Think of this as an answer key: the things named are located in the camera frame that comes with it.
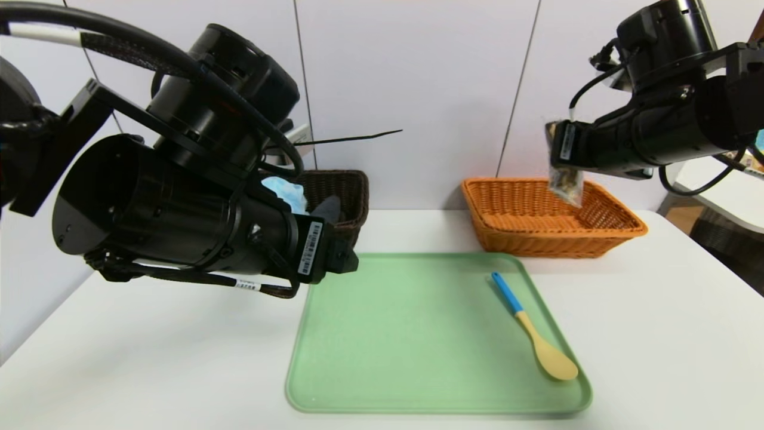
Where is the dark grey towel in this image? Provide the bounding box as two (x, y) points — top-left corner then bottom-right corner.
(307, 195), (343, 225)

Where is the light blue bath loofah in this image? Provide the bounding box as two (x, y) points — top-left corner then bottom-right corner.
(261, 176), (310, 216)

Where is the clear-wrapped brown snack packet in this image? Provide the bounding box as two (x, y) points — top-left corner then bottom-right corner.
(545, 121), (586, 208)

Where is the wooden spoon with blue handle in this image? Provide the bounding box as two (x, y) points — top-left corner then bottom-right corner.
(491, 272), (579, 382)

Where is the dark brown wicker basket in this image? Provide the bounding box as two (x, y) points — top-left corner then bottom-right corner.
(285, 170), (369, 251)

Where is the orange wicker basket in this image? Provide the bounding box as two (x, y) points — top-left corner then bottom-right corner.
(460, 177), (649, 259)

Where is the dark woven floor basket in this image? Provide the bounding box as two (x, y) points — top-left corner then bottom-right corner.
(689, 218), (764, 296)

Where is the black zip tie tail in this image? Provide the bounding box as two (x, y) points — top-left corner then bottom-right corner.
(295, 129), (403, 147)

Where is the light green plastic tray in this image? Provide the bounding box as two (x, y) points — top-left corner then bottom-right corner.
(285, 252), (593, 414)

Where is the white office table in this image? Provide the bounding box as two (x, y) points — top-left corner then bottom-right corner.
(674, 128), (764, 234)

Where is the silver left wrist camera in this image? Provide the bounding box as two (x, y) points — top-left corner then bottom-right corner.
(285, 122), (314, 151)

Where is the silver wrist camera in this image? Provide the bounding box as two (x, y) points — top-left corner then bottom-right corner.
(603, 66), (634, 91)
(285, 122), (314, 151)

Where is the thin black left gripper cable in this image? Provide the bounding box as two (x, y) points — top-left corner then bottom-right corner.
(87, 248), (299, 299)

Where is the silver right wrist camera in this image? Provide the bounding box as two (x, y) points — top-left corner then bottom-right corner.
(603, 66), (634, 91)

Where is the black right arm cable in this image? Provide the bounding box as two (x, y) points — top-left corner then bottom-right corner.
(658, 146), (764, 196)

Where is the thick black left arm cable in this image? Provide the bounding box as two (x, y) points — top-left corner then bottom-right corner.
(0, 0), (305, 180)

